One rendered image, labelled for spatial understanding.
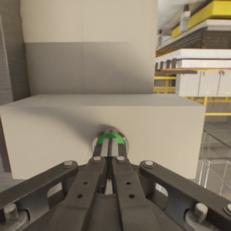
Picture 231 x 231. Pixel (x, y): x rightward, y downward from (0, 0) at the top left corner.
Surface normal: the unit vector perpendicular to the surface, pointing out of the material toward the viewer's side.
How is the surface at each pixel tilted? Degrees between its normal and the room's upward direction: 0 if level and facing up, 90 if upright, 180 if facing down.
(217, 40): 90
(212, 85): 90
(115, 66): 90
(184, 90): 90
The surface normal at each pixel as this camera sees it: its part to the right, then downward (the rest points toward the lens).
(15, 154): 0.00, 0.25
